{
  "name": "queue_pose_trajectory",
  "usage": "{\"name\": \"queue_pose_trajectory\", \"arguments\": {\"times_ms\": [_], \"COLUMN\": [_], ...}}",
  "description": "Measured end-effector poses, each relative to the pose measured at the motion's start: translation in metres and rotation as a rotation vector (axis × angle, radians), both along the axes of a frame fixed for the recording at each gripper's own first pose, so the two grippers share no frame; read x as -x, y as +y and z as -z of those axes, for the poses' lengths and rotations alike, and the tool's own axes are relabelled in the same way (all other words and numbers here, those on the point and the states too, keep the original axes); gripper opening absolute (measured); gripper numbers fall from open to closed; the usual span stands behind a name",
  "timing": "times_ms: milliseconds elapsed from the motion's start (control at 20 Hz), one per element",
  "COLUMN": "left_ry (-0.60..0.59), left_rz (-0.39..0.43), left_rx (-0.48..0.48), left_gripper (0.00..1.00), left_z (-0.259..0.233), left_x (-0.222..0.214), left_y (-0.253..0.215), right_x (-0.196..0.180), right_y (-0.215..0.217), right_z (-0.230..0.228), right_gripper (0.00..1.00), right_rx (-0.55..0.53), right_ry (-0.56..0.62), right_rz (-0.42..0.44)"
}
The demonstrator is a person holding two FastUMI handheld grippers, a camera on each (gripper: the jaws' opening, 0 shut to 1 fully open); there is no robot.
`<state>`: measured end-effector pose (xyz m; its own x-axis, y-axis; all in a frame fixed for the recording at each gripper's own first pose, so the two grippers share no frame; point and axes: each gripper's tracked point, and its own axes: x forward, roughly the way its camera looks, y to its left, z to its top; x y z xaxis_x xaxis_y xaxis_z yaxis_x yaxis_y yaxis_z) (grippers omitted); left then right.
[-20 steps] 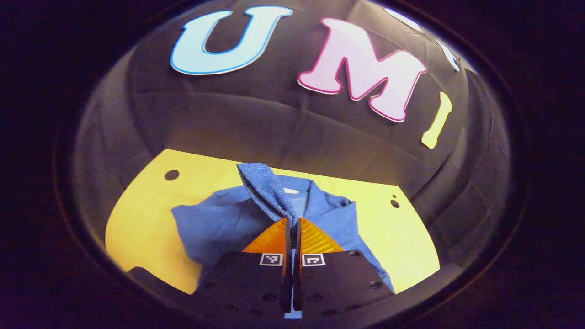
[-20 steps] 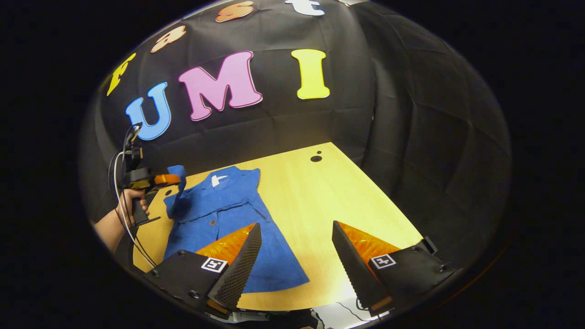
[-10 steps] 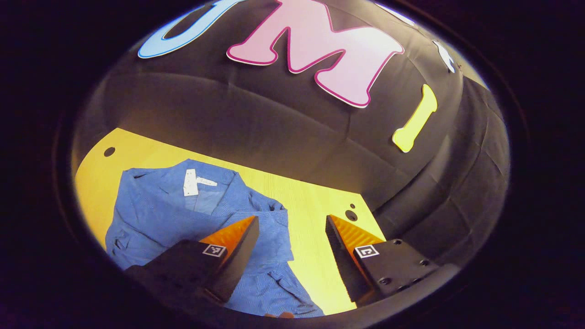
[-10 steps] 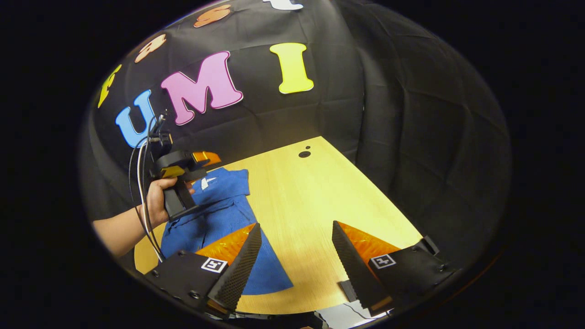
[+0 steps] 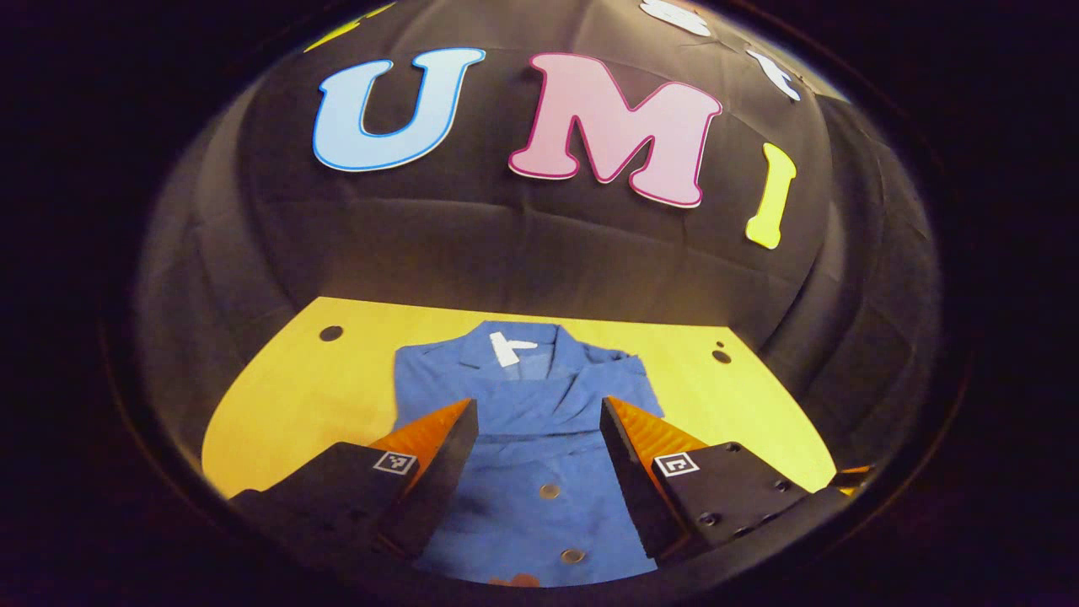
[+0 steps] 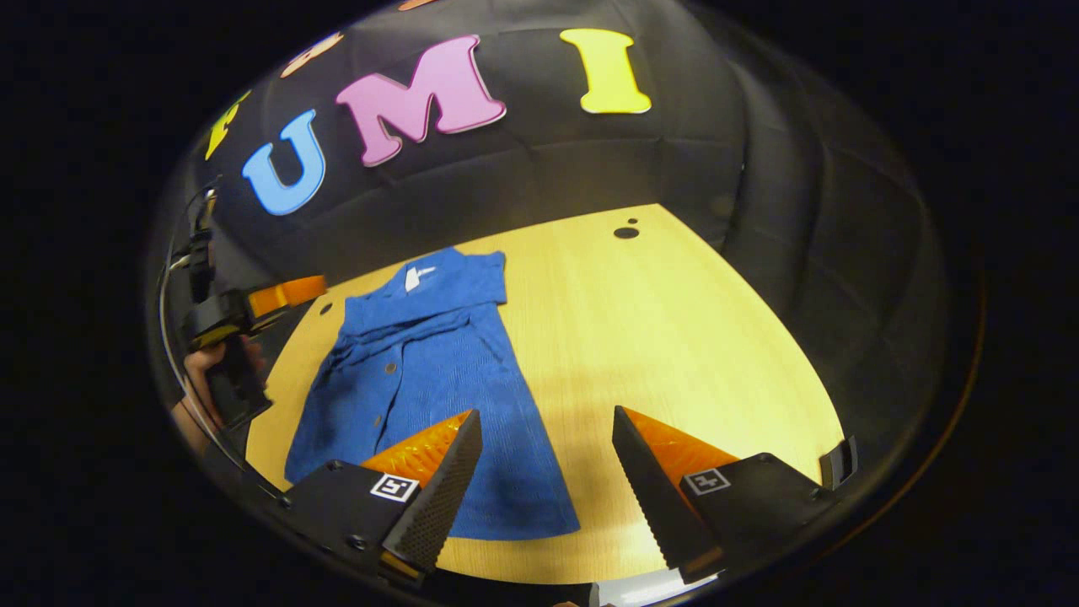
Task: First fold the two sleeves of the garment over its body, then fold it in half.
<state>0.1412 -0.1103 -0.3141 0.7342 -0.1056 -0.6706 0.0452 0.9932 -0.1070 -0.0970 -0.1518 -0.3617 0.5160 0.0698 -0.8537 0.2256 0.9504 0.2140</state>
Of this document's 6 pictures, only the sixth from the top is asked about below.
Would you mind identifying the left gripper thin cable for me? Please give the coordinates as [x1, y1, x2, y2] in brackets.
[158, 251, 283, 498]

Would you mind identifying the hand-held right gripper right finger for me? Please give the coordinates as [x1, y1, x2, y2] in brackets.
[612, 406, 859, 585]

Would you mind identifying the blue jacket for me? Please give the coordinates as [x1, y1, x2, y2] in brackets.
[285, 247, 582, 540]

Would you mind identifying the black backdrop cloth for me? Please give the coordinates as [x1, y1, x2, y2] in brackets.
[148, 0, 953, 473]

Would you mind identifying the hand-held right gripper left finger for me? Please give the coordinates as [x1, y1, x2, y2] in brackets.
[282, 410, 484, 584]

